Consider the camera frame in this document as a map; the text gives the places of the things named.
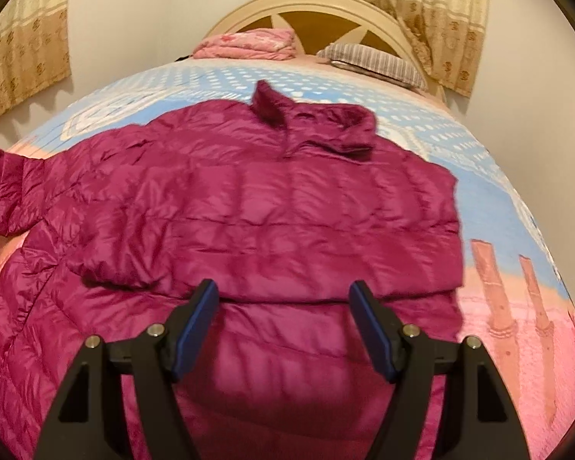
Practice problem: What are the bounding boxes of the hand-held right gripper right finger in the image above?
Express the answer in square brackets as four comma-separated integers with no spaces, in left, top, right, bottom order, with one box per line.
[349,280,532,460]

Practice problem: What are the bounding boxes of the striped pillow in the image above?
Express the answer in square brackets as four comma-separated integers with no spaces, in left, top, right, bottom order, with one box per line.
[316,42,429,91]

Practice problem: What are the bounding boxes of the folded pink quilt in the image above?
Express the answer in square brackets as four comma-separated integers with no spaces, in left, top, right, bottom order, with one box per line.
[192,28,295,62]

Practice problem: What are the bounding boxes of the beige patterned curtain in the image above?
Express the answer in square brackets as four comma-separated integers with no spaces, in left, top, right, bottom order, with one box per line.
[287,0,492,99]
[0,0,74,130]

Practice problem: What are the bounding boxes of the magenta puffer jacket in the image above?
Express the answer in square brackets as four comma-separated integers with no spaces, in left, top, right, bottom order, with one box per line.
[0,80,465,460]

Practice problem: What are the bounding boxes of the cream wooden headboard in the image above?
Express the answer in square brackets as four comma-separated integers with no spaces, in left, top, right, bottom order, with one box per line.
[202,0,449,104]

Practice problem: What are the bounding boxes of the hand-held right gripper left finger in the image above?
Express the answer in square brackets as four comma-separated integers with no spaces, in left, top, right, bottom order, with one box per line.
[33,278,220,460]

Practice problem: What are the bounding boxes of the blue and pink printed blanket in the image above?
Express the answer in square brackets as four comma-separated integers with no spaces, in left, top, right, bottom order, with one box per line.
[0,60,575,460]

